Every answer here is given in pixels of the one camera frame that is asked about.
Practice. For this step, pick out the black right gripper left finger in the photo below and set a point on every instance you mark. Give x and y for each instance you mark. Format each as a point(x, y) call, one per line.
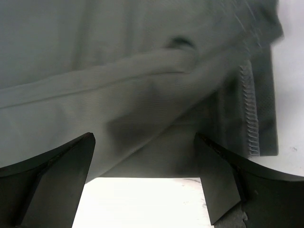
point(44, 191)

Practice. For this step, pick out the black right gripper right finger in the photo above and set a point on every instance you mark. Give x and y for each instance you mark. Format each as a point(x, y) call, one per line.
point(240, 193)

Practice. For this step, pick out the dark grey t-shirt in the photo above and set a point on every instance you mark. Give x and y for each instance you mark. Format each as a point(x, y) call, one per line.
point(142, 75)

